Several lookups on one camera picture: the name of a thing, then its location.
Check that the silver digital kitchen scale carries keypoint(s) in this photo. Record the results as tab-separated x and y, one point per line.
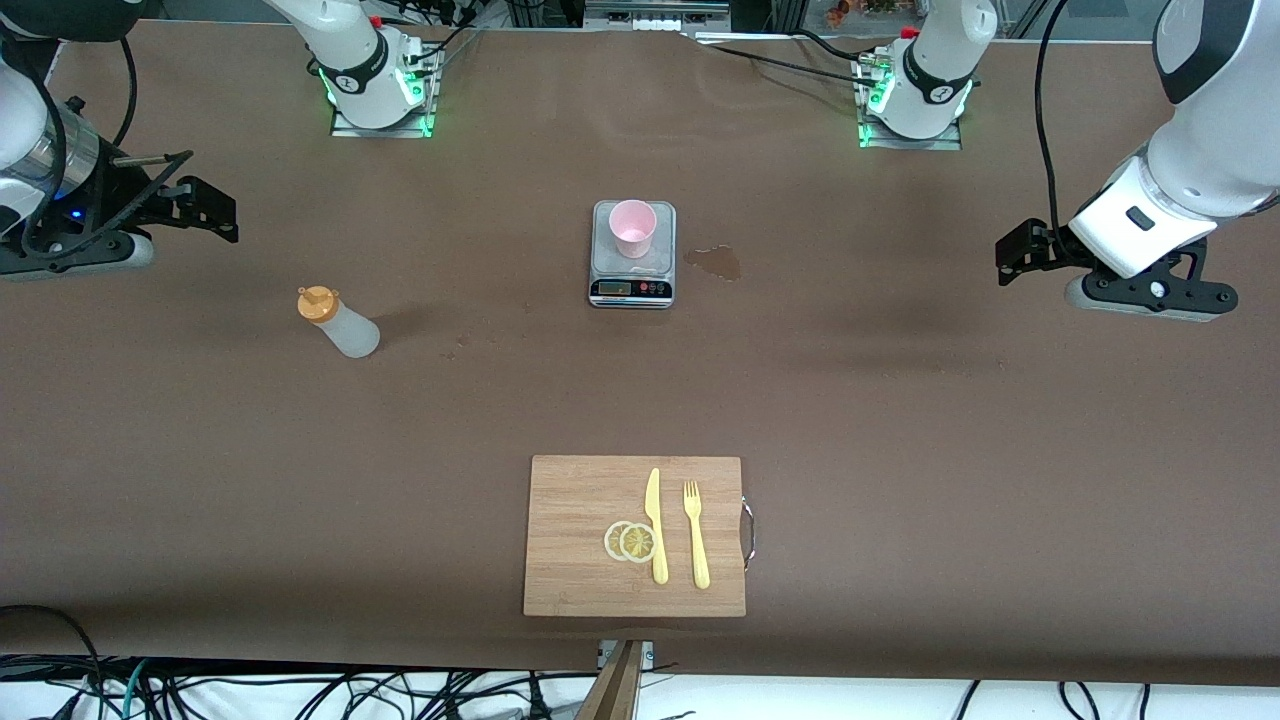
632	290

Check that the pink plastic cup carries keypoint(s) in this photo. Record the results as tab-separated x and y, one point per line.
632	230

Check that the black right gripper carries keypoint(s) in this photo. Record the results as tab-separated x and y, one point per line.
112	206

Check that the yellow plastic knife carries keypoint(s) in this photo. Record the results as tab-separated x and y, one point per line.
652	500

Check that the yellow plastic fork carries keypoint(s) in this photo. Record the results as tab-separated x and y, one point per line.
700	560

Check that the lemon slice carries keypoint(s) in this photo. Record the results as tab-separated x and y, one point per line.
637	543
611	541

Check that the wooden post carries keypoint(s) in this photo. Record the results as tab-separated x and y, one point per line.
615	690

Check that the bamboo cutting board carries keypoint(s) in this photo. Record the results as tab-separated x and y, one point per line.
570	500

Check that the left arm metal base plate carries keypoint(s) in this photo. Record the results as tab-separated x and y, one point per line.
945	143

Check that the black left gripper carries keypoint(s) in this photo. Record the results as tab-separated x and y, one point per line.
1046	249

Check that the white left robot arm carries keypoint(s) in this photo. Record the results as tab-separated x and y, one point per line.
935	60

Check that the small metal bracket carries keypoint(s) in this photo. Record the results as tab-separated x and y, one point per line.
648	652

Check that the white power strip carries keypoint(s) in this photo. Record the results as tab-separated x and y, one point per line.
650	22

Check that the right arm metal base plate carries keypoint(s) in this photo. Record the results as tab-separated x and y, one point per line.
350	130

